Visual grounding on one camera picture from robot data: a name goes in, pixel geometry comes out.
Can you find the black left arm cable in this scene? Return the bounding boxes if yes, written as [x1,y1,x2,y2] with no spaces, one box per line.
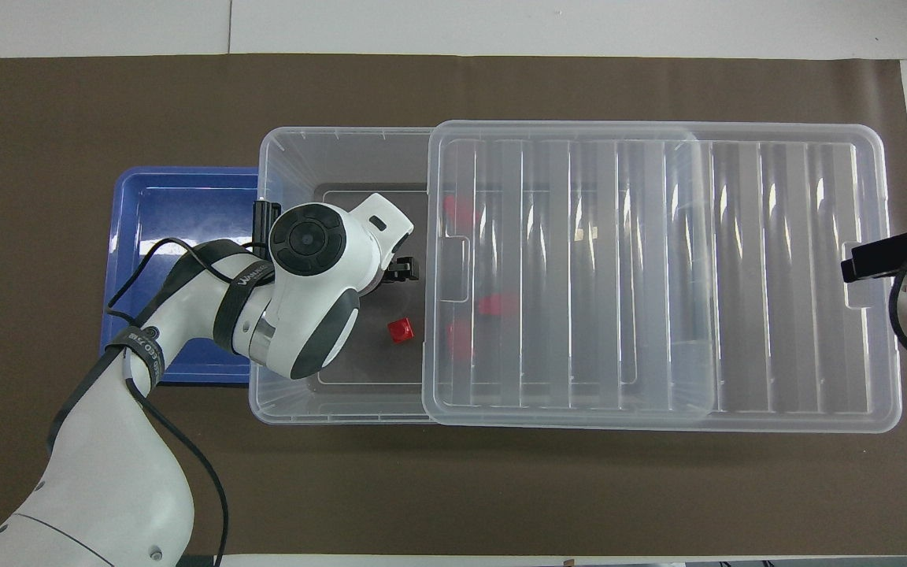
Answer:
[48,236,273,567]

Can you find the blue plastic tray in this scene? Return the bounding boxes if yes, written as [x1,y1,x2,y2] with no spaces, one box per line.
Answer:
[99,165,261,385]

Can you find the clear plastic storage box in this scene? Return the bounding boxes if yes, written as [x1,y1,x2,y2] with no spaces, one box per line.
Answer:
[249,126,718,426]

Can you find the clear ribbed plastic lid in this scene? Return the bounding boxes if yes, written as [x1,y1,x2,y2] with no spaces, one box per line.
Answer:
[422,120,903,434]

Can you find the brown paper table mat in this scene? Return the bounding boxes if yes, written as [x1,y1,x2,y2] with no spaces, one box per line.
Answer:
[0,54,907,556]

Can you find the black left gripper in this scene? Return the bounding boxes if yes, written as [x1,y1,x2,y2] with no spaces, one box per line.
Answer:
[375,256,420,289]

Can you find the black box latch clip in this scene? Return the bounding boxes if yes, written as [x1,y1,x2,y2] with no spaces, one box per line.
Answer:
[254,201,281,261]

